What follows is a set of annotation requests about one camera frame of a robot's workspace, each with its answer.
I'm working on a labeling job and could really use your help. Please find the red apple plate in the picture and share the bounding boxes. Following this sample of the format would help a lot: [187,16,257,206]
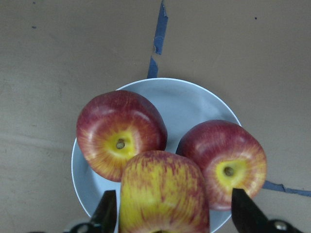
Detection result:
[176,120,267,211]
[76,90,168,182]

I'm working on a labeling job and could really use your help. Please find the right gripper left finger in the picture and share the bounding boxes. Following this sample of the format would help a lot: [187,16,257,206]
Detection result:
[64,190,117,233]

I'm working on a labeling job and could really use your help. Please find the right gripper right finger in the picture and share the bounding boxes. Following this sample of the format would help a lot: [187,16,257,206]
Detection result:
[231,188,301,233]

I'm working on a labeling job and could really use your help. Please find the white plate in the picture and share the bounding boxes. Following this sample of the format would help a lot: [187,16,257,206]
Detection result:
[71,78,238,233]

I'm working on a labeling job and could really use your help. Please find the red yellow streaked apple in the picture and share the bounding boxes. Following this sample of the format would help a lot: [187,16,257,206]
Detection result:
[119,150,210,233]

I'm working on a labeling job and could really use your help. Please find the red apple plate right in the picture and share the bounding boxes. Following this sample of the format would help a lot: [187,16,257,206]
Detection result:
[176,120,267,211]

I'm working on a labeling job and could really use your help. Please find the red apple plate left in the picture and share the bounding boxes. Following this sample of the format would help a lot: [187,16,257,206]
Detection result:
[76,90,168,182]

